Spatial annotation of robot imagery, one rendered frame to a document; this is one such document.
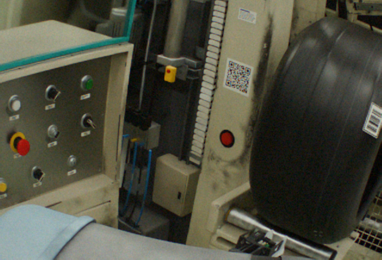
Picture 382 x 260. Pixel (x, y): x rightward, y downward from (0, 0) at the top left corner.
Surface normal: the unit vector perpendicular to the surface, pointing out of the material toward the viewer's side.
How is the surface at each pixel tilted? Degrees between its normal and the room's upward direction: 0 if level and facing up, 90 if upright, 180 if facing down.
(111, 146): 90
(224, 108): 90
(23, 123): 90
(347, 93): 55
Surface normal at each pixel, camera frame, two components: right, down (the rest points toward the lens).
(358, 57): -0.25, -0.62
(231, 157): -0.62, 0.21
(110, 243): 0.15, -0.97
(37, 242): 0.04, -0.88
